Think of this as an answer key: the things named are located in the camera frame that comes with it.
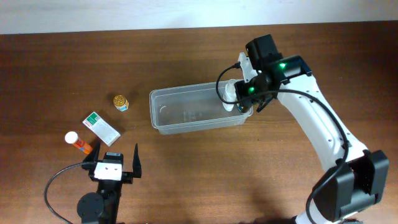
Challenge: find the right black cable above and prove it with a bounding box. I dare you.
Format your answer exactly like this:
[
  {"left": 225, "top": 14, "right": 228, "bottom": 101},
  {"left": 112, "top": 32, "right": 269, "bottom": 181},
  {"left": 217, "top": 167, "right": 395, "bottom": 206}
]
[{"left": 215, "top": 62, "right": 349, "bottom": 224}]

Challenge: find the left black cable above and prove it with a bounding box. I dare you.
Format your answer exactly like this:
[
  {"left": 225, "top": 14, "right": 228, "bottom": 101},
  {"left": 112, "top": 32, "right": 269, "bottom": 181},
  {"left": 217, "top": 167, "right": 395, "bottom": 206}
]
[{"left": 44, "top": 161, "right": 94, "bottom": 224}]

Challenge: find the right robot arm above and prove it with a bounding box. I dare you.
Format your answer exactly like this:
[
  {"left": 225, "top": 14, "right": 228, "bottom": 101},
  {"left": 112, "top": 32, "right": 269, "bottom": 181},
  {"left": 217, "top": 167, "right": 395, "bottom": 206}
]
[{"left": 234, "top": 34, "right": 389, "bottom": 223}]

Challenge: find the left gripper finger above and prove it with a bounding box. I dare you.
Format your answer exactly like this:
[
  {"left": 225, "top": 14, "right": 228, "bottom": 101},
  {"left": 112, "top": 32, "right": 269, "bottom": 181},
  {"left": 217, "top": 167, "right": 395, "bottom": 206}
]
[
  {"left": 83, "top": 141, "right": 101, "bottom": 162},
  {"left": 132, "top": 144, "right": 142, "bottom": 178}
]

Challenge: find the clear plastic container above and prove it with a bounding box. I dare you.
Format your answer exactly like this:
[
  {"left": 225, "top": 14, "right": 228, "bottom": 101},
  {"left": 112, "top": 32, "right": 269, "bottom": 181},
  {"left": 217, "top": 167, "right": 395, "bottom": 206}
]
[{"left": 149, "top": 82, "right": 254, "bottom": 135}]

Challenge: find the white spray bottle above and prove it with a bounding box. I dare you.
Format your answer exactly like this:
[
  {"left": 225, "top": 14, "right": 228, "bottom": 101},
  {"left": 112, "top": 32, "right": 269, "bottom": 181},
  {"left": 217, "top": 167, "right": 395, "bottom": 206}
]
[{"left": 223, "top": 79, "right": 237, "bottom": 112}]

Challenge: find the small jar gold lid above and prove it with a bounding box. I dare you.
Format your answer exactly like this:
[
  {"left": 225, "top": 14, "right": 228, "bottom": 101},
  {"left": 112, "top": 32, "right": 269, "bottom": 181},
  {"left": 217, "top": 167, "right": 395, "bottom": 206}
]
[{"left": 113, "top": 95, "right": 129, "bottom": 111}]

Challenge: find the black cable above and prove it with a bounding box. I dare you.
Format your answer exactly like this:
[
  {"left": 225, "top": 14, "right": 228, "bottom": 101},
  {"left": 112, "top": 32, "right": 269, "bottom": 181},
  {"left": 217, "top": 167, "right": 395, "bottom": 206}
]
[
  {"left": 215, "top": 62, "right": 349, "bottom": 224},
  {"left": 44, "top": 161, "right": 94, "bottom": 224}
]

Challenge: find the orange tube white cap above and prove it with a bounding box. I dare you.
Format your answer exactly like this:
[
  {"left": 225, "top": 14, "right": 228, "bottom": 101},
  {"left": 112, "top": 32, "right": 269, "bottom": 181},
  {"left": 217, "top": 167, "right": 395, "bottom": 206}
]
[{"left": 64, "top": 131, "right": 93, "bottom": 154}]

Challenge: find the white green medicine box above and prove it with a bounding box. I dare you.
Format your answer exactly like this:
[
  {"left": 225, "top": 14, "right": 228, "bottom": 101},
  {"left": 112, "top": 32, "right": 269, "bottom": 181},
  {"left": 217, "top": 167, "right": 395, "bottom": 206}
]
[{"left": 82, "top": 111, "right": 121, "bottom": 146}]

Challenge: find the dark bottle white cap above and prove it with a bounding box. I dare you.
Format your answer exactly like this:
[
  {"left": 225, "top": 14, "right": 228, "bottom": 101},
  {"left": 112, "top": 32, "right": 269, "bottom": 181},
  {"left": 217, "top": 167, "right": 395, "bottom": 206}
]
[{"left": 236, "top": 104, "right": 250, "bottom": 113}]

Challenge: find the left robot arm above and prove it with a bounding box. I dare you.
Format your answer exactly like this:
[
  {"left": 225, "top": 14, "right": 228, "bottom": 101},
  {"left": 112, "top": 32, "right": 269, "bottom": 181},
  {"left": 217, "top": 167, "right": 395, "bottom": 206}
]
[{"left": 76, "top": 143, "right": 142, "bottom": 224}]

